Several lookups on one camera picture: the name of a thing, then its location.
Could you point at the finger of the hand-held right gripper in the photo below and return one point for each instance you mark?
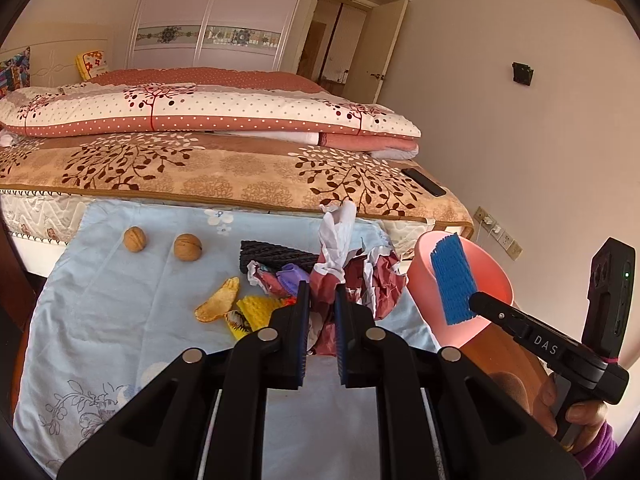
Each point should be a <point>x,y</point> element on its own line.
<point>497,316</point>

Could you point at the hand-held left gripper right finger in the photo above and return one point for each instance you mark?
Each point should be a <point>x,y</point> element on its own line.
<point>340,320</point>

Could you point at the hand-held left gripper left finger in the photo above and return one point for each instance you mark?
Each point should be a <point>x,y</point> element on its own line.
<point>303,320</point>

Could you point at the purple cloth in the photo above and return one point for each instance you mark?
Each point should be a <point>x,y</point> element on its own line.
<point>292,277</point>

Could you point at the red white paper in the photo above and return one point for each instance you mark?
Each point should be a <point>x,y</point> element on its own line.
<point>380,285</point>

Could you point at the blue foam net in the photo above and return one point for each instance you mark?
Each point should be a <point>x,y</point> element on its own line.
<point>452,280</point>

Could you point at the pink plastic bin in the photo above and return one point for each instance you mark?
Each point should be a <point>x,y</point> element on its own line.
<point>425,285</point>

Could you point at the orange fruit peel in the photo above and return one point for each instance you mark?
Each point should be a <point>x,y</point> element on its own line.
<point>220,300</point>

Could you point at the person's right forearm purple sleeve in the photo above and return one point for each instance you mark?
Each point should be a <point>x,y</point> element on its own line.
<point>597,452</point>

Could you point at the person's right hand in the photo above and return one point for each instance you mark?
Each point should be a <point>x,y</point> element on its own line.
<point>590,414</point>

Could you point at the small crumpled colourful wrapper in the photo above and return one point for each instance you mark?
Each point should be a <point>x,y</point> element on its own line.
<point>262,275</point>

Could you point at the black foam net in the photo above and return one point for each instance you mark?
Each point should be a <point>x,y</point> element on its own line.
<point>270,256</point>

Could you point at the walnut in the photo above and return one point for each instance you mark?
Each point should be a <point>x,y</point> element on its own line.
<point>187,247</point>
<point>135,238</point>

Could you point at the black phone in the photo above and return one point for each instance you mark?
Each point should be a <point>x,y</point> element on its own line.
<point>424,181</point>

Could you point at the brown leaf print blanket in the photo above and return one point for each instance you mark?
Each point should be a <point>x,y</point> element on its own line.
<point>225,170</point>

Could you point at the pink folded blanket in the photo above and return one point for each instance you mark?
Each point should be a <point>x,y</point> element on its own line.
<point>370,144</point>

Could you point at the light blue floral cloth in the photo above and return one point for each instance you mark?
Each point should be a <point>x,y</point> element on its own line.
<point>125,320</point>

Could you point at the dotted tree print quilt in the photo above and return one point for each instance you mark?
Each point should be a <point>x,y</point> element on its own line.
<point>225,110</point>

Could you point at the cream room door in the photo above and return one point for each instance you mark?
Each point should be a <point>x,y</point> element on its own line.
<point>390,50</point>

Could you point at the dark wooden nightstand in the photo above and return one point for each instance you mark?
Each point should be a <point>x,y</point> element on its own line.
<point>17,285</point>

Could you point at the white sliding door wardrobe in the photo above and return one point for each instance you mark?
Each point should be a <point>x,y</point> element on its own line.
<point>215,5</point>

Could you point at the yellow flower print pillow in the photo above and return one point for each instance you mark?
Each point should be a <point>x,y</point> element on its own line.
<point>92,65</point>

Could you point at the cream bed headboard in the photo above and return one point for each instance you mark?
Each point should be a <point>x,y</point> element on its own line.
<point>55,60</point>

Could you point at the colourful patchwork pillow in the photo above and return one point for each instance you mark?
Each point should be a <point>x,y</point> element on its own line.
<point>14,72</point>

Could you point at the white wall socket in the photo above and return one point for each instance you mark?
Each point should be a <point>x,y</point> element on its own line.
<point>484,219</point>
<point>511,245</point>

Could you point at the black wall bracket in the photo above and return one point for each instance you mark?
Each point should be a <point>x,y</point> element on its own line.
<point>522,73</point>

